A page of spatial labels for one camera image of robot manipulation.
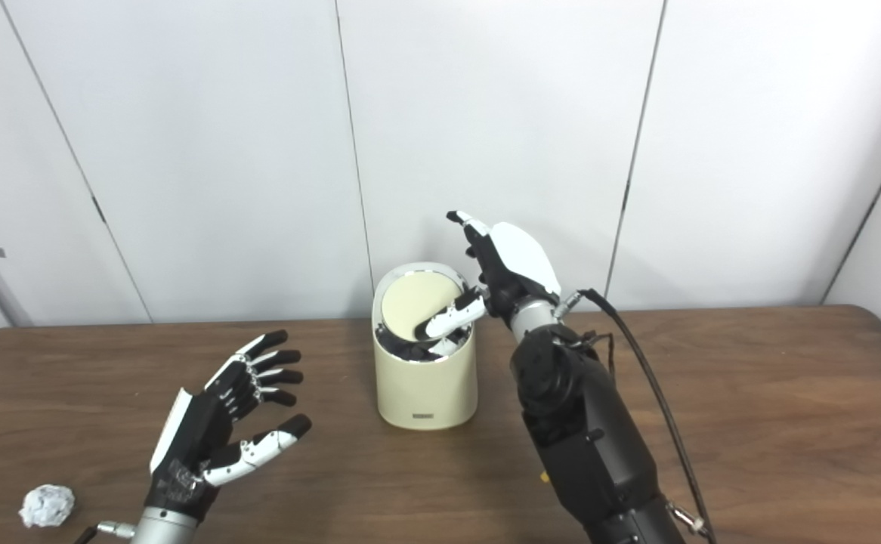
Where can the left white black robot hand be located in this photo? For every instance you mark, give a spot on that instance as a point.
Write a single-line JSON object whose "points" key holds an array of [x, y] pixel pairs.
{"points": [[191, 442]]}

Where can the white paper ball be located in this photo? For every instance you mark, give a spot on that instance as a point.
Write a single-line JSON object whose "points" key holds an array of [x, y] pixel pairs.
{"points": [[47, 506]]}

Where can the black bin liner bag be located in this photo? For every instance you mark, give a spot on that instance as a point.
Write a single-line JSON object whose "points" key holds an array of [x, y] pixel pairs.
{"points": [[403, 352]]}

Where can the round cream bin lid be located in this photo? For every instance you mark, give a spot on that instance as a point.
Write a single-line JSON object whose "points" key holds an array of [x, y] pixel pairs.
{"points": [[410, 302]]}

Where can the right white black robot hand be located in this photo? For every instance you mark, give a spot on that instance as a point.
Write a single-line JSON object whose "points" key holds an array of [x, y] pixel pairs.
{"points": [[520, 261]]}

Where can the cream-colored cylindrical bin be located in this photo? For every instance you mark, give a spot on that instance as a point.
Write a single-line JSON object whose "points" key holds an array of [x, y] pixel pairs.
{"points": [[425, 389]]}

